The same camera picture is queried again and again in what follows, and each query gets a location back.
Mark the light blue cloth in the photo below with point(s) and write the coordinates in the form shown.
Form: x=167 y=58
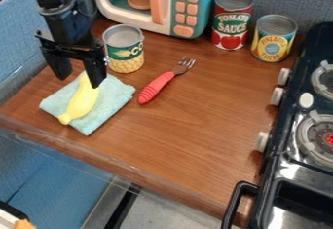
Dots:
x=104 y=104

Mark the orange fork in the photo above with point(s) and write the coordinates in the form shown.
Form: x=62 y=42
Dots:
x=161 y=83

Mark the pineapple can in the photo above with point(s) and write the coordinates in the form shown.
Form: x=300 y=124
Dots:
x=272 y=39

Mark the yellow toy banana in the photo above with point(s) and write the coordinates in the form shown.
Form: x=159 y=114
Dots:
x=80 y=101

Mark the tomato sauce can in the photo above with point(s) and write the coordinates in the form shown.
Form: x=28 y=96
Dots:
x=232 y=21

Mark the corn can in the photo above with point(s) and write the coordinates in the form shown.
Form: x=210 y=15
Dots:
x=125 y=49

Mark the toy microwave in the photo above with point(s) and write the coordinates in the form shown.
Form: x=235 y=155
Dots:
x=164 y=5

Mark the toy stove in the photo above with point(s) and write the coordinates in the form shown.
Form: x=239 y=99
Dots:
x=299 y=135

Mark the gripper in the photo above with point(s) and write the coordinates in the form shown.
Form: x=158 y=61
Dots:
x=69 y=28

